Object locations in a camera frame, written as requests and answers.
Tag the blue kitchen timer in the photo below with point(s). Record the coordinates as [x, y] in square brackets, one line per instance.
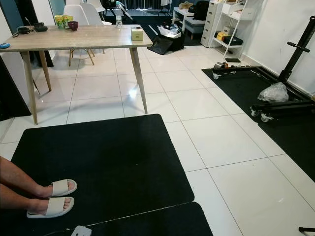
[4, 45]

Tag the black handheld console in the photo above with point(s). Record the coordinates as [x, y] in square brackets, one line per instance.
[40, 27]

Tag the black wheeled stand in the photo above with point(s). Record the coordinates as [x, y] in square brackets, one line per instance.
[290, 104]

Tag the beige slipper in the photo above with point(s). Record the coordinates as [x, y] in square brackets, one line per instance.
[54, 206]
[63, 187]

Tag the white shell chair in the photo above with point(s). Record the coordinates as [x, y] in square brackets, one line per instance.
[77, 14]
[97, 10]

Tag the clear water bottle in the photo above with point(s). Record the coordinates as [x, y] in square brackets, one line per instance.
[118, 18]

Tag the white drawer cabinet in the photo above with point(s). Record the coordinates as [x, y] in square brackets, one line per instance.
[212, 19]

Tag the black open bag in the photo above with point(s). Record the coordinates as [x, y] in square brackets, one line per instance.
[166, 45]

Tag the light wooden table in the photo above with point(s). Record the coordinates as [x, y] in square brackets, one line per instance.
[78, 37]

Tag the person bare leg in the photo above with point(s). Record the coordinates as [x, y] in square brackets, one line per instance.
[19, 199]
[24, 179]

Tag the black floor mat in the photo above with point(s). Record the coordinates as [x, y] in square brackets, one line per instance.
[152, 221]
[103, 172]
[241, 86]

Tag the black partition panel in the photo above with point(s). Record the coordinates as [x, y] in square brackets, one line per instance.
[12, 110]

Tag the beige tissue box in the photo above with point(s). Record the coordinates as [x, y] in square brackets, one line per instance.
[137, 33]

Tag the crumpled clear plastic bag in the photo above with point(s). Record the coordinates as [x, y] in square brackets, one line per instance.
[273, 92]

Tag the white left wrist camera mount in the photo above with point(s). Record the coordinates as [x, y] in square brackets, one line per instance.
[81, 231]

